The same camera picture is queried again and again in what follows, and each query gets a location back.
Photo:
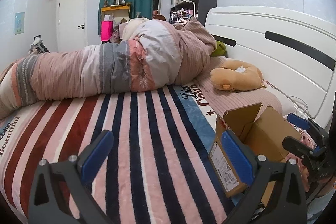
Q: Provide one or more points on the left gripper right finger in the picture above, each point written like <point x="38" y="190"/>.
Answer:
<point x="241" y="157"/>

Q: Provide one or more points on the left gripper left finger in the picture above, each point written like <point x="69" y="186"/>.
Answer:
<point x="93" y="156"/>

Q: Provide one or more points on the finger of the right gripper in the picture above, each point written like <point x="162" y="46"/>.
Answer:
<point x="298" y="121"/>

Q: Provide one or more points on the cardboard box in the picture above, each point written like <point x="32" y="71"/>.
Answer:
<point x="263" y="135"/>

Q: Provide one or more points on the pink ribbed pillow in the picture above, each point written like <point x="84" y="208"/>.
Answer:
<point x="222" y="101"/>

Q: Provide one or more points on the striped bed blanket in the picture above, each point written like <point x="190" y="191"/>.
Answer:
<point x="158" y="170"/>

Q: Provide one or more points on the white bed headboard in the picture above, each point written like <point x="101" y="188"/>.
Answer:
<point x="295" y="52"/>

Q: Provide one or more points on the brown plush toy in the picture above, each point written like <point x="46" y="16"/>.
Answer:
<point x="235" y="75"/>

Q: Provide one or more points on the green plush toy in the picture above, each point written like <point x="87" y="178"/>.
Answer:
<point x="220" y="50"/>

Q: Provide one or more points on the rolled pink grey duvet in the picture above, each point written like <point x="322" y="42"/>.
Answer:
<point x="153" y="54"/>

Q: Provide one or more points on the pink bag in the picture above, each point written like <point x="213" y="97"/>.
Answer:
<point x="106" y="30"/>

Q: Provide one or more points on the yellow shelf cabinet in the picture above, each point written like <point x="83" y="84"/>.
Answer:
<point x="118" y="12"/>

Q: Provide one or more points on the white door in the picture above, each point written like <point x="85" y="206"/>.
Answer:
<point x="71" y="25"/>

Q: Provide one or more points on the blue wall poster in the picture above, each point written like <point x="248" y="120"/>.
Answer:
<point x="19" y="23"/>

